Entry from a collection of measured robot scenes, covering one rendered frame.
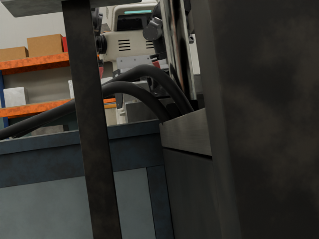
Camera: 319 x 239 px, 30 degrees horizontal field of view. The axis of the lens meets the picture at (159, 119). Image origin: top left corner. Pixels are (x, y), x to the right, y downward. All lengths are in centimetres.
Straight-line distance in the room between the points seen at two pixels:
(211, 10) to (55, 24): 717
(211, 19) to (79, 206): 112
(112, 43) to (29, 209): 109
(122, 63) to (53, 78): 515
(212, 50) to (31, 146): 109
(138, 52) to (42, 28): 522
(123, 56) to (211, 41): 198
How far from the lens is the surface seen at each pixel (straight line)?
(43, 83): 768
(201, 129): 77
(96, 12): 214
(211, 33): 61
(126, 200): 166
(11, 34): 784
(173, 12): 150
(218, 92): 61
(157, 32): 215
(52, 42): 725
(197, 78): 191
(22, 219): 168
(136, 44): 260
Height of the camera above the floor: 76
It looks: 1 degrees up
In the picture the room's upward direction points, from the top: 8 degrees counter-clockwise
